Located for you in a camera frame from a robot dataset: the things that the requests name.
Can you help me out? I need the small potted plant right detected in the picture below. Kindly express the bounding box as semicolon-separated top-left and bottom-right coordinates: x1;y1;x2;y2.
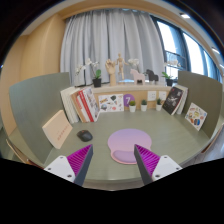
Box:
156;98;162;111

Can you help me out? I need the white leaning book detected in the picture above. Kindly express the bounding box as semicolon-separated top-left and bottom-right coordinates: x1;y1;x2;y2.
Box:
60;87;79;124

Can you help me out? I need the black cover book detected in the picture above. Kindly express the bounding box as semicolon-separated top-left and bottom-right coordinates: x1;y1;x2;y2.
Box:
162;87;183;115

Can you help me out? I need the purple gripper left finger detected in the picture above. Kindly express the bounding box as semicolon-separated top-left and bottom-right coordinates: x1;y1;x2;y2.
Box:
45;144;93;186

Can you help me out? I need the colourful illustrated card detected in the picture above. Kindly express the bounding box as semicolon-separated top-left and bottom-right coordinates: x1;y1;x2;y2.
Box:
185;103;207;131

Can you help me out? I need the black horse figurine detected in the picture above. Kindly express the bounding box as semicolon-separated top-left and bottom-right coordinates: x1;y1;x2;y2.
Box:
145;69;159;82

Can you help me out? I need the small potted plant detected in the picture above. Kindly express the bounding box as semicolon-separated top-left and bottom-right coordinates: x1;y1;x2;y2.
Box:
129;100;136;112
141;99;147;112
156;98;162;111

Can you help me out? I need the small potted plant left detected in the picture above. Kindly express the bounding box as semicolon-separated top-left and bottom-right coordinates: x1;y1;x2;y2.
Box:
129;100;136;112

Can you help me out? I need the green partition panel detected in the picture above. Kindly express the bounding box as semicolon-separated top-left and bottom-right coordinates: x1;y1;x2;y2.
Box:
178;71;222;138
9;72;70;166

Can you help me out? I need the white horse figurine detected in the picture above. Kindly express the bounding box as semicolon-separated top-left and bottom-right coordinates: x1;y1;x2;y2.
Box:
130;69;145;84

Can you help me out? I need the wooden shelf riser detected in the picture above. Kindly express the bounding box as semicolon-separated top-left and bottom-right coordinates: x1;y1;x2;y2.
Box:
91;83;170;110

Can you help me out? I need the purple mouse pad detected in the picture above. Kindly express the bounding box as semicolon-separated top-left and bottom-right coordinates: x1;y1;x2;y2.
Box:
107;129;152;164

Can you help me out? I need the left green partition panel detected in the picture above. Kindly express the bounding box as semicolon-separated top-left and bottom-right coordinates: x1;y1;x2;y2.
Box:
9;72;70;166

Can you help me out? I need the red and white book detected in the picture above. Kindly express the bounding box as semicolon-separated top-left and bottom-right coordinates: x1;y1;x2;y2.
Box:
79;87;100;122

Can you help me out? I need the wooden mannequin figure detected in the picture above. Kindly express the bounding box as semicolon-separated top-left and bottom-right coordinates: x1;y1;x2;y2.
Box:
116;54;126;78

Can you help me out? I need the green plant black pot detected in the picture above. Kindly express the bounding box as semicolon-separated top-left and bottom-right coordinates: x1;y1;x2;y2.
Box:
162;72;174;86

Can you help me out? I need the brown leaning book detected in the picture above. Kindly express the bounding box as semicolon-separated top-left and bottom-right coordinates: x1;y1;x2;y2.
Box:
70;91;87;123

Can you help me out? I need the small potted plant middle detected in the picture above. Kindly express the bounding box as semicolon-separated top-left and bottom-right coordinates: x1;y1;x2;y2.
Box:
141;99;147;112

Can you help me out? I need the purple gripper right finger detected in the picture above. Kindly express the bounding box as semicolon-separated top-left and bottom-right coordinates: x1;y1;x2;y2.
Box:
134;145;182;185

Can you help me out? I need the sticker illustrated card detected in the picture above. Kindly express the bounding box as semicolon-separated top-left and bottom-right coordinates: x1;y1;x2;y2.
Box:
98;94;124;112

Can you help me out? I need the grey curtain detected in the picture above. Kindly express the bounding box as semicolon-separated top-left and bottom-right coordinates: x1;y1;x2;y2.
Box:
60;9;164;86

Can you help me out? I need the purple number seven card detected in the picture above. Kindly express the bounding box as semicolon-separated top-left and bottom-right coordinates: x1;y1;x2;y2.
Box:
123;94;135;107

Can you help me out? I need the right green partition panel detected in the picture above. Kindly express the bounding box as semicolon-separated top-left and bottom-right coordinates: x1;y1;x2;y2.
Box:
178;71;222;138

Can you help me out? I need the wooden hand model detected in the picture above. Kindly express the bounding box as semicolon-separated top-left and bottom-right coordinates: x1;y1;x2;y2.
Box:
105;59;116;86

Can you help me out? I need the white orchid black pot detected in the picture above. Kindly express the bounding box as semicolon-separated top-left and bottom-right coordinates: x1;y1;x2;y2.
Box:
75;58;101;88

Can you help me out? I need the black computer mouse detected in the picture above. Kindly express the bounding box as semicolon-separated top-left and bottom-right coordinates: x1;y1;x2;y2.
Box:
77;130;93;142

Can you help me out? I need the white book behind black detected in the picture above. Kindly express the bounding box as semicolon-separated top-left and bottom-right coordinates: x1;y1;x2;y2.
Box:
175;84;188;115

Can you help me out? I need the beige leaning book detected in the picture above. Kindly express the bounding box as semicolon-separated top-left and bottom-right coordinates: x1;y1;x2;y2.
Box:
42;110;72;149

